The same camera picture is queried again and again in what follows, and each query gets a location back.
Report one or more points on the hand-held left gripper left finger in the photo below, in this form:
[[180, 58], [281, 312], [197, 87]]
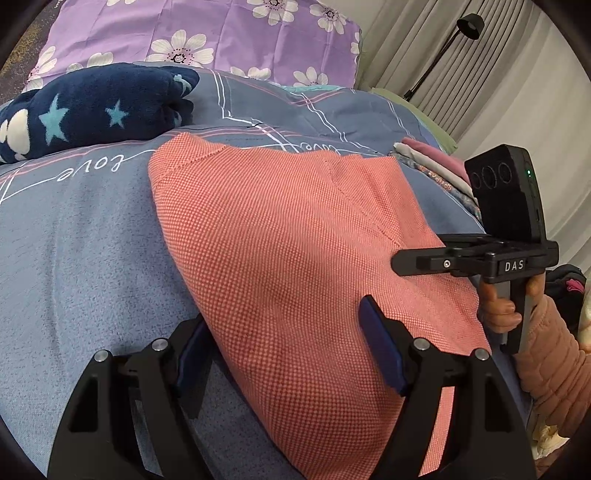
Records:
[[191, 364]]

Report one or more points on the grey curtain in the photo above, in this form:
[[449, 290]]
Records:
[[508, 92]]

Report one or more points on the black floor lamp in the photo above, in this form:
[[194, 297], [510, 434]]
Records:
[[471, 25]]

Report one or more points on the green sheet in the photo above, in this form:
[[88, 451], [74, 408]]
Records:
[[415, 108]]

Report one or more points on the dark bag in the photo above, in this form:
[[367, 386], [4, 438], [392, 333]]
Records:
[[561, 281]]

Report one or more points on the blue-grey bed sheet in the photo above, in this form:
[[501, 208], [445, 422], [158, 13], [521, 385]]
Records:
[[83, 258]]

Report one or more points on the navy star-print fleece garment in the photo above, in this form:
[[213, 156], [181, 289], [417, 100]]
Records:
[[101, 110]]

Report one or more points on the salmon knit shirt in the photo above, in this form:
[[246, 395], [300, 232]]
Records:
[[286, 258]]

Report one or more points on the stack of folded clothes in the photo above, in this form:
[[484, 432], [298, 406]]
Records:
[[434, 161]]

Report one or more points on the cream cloth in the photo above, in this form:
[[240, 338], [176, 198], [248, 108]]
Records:
[[549, 434]]

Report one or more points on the turquoise sheet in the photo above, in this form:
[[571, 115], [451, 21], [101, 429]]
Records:
[[314, 86]]

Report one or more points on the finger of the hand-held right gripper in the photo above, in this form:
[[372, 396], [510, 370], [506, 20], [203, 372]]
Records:
[[425, 264]]

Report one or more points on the person's right forearm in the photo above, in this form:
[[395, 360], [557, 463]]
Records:
[[554, 360]]

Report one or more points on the person's right hand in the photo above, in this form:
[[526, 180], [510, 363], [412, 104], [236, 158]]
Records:
[[496, 316]]

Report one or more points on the dark tree-print cushion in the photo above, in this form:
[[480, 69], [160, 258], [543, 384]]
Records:
[[25, 44]]

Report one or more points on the purple floral pillow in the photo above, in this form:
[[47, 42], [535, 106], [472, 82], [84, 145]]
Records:
[[240, 32]]

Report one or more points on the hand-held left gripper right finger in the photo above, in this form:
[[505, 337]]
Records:
[[383, 346]]

